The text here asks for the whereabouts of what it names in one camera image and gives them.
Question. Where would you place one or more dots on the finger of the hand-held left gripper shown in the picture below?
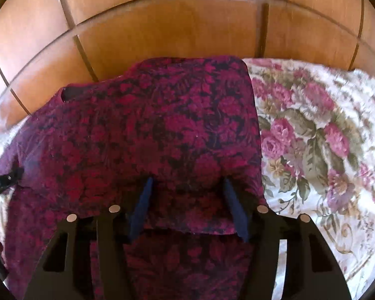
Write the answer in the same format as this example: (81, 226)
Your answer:
(3, 181)

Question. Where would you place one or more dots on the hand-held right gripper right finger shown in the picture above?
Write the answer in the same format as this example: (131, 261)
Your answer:
(237, 212)

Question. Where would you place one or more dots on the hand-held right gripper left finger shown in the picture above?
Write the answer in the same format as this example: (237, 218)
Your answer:
(141, 207)

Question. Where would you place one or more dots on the red floral garment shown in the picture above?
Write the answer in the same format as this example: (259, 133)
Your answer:
(162, 125)

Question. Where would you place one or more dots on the floral bedspread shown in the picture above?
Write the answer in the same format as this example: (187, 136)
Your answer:
(315, 150)

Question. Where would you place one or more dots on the wooden headboard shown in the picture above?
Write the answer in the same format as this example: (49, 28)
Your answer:
(181, 34)

